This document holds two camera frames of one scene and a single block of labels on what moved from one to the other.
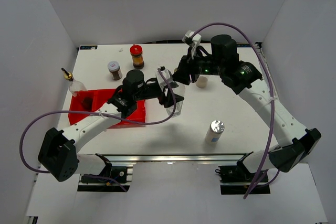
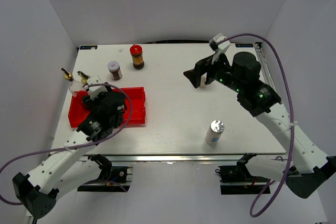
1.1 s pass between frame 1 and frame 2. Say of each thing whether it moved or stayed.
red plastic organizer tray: stayed
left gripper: moved
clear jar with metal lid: stayed
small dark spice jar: stayed
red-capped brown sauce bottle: stayed
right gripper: moved
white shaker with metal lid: stayed
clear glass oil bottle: stayed
